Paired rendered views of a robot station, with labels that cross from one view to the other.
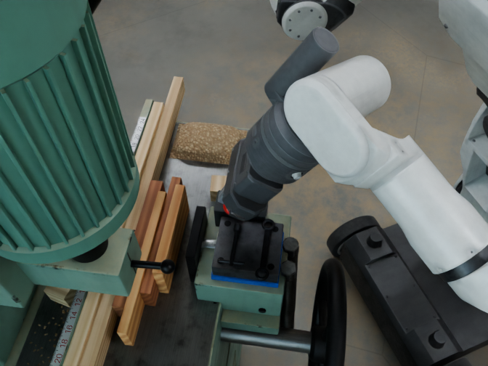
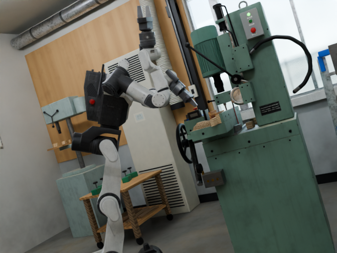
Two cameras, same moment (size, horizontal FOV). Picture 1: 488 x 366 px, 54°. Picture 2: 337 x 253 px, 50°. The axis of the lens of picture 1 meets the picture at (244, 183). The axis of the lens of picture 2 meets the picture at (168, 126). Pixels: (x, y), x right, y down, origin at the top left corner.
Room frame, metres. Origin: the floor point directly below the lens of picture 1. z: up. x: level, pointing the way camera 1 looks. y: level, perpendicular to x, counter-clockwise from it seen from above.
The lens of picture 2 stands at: (2.74, 0.35, 1.01)
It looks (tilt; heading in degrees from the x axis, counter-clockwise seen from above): 1 degrees down; 193
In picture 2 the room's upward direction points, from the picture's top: 17 degrees counter-clockwise
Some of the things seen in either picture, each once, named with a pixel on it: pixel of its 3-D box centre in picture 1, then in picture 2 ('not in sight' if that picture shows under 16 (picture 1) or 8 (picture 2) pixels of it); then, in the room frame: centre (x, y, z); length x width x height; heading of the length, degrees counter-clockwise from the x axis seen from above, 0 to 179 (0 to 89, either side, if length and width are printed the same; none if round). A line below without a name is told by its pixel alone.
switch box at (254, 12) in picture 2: not in sight; (251, 24); (0.48, 0.50, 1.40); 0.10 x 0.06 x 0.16; 82
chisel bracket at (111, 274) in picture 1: (83, 258); (225, 98); (0.30, 0.22, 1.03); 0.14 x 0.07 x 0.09; 82
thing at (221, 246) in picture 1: (247, 236); (194, 114); (0.36, 0.00, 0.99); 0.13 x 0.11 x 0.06; 172
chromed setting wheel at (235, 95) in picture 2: not in sight; (239, 95); (0.44, 0.31, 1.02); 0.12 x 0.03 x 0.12; 82
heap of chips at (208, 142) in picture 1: (208, 137); (203, 124); (0.61, 0.07, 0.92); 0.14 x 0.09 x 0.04; 82
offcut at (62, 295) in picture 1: (63, 289); (249, 124); (0.34, 0.32, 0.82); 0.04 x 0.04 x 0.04; 68
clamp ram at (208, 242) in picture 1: (216, 247); (202, 117); (0.36, 0.04, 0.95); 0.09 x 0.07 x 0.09; 172
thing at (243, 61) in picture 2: not in sight; (242, 58); (0.47, 0.39, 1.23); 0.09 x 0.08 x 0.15; 82
